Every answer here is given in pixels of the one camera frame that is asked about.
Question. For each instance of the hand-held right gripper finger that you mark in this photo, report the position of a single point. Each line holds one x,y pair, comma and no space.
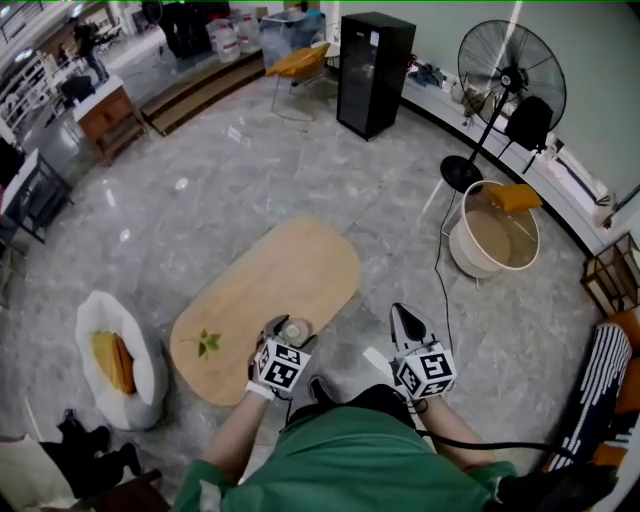
419,325
396,330

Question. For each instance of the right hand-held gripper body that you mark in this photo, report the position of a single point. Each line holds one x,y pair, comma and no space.
427,372

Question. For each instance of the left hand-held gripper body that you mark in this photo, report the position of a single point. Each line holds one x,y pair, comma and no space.
280,367

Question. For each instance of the clear glass container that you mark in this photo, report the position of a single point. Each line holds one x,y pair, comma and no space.
295,330

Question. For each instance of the person's right forearm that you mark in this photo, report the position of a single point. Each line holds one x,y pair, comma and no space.
452,430

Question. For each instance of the person's left forearm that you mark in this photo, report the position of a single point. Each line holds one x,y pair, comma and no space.
232,435

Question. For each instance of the white wristband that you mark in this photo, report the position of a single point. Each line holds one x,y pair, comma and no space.
260,391

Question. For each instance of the oval wooden coffee table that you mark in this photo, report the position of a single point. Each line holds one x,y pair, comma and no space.
270,285

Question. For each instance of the person's black shoe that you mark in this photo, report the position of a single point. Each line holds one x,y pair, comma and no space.
322,390

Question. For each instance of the person's black trousers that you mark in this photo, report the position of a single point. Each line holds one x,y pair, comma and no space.
370,400

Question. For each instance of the green leaf sprig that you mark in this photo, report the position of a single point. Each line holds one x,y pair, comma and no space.
207,344

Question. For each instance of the round white side table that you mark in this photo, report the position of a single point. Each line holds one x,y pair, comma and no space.
482,240

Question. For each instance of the person's green shirt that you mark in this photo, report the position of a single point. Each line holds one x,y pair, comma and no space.
340,465

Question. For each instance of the white beanbag chair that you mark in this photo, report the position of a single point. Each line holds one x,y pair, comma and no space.
142,380

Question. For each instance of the orange cushion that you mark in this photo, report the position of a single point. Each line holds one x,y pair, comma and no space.
515,196

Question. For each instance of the yellow cushion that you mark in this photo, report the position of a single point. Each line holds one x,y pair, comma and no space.
114,361

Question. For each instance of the black white striped cushion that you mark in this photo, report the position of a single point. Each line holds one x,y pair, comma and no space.
600,385

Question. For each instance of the black bag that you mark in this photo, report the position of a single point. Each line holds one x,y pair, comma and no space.
555,490

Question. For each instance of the white window ledge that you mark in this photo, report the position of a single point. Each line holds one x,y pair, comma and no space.
550,170

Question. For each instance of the orange sofa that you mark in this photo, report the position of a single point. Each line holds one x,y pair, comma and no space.
631,325

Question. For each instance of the black backpack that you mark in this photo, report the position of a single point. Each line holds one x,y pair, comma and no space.
530,122

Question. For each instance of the wooden step platform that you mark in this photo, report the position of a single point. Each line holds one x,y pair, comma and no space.
200,95

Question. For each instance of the blue cloth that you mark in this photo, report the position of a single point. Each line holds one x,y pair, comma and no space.
427,75

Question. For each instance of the black glass-door cabinet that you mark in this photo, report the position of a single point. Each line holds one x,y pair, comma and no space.
372,75

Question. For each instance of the wooden cabinet with white top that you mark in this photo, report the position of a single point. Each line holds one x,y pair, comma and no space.
107,117

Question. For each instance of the yellow chair with metal legs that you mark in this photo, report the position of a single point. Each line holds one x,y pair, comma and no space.
300,60

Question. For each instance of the white sack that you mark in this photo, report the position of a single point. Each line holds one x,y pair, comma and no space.
248,32
224,40

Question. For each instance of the clear plastic bin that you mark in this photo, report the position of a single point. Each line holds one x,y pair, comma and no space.
287,30

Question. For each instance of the gold frame glass lantern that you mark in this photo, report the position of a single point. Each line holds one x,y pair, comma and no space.
612,272

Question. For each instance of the black frame table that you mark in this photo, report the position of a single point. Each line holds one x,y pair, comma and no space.
35,195

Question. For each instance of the black pedestal fan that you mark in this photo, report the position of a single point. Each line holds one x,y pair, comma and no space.
510,65

